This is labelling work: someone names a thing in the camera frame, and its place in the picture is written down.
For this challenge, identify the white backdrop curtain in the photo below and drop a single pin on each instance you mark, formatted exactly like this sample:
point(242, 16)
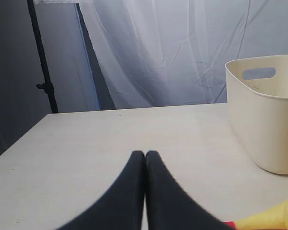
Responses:
point(173, 52)

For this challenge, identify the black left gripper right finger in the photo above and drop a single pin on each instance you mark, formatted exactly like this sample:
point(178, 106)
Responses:
point(168, 206)

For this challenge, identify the rubber chicken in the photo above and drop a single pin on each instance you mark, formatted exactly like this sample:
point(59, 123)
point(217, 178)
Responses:
point(274, 218)

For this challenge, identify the black light stand pole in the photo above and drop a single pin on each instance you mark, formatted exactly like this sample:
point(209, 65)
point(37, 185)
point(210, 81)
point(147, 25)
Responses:
point(47, 86)

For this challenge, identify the cream bin marked X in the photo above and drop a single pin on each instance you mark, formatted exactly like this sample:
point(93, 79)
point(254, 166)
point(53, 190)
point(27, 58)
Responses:
point(257, 94)

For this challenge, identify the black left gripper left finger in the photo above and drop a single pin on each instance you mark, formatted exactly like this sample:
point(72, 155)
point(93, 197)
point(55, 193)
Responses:
point(121, 206)

